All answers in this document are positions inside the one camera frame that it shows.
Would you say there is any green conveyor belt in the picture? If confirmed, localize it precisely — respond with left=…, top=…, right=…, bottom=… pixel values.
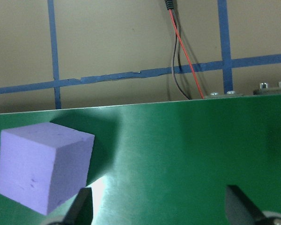
left=0, top=81, right=281, bottom=225

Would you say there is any purple foam block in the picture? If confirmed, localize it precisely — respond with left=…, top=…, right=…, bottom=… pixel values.
left=0, top=121, right=96, bottom=216

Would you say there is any thin black wire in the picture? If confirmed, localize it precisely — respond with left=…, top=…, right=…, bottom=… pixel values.
left=163, top=0, right=192, bottom=100

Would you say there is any thin red wire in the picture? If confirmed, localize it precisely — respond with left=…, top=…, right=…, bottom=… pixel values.
left=169, top=8, right=205, bottom=99

